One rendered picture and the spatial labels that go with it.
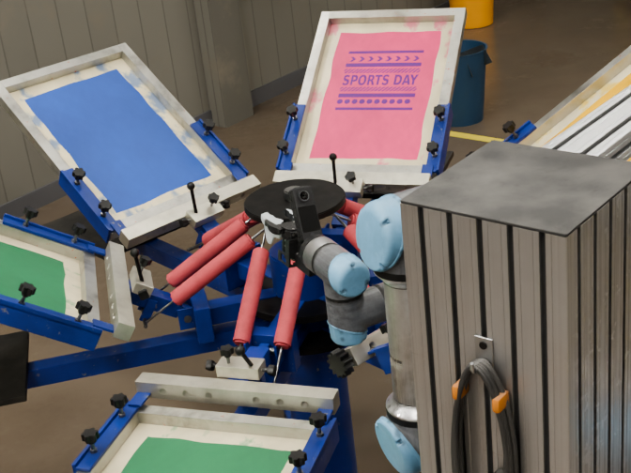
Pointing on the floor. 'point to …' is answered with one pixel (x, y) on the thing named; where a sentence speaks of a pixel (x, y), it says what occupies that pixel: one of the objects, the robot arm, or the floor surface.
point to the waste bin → (469, 83)
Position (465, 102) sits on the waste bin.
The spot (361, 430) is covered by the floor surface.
